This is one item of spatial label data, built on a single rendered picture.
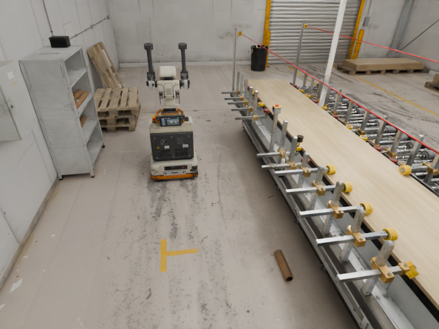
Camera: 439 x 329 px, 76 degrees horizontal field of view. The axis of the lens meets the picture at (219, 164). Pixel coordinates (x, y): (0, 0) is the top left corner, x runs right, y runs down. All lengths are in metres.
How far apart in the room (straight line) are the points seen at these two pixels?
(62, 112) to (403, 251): 3.58
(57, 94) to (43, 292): 2.09
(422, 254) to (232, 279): 1.48
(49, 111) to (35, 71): 0.46
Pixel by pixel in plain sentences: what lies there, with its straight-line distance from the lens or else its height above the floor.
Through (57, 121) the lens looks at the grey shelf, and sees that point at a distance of 3.94.
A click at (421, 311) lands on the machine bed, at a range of 2.06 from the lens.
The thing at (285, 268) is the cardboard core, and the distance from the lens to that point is 2.80.
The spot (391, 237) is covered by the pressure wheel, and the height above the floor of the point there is 0.96.
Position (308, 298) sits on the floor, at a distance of 2.77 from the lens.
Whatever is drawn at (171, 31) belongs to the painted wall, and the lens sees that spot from 9.86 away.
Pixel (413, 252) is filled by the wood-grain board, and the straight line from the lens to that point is 2.14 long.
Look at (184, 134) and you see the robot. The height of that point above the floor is 0.66.
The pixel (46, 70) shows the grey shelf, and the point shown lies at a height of 1.44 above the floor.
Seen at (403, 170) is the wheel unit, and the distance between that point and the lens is 2.86.
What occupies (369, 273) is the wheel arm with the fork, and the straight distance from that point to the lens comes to 1.79.
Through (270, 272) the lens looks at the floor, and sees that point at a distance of 2.85.
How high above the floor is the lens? 2.24
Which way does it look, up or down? 32 degrees down
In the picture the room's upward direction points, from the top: 1 degrees clockwise
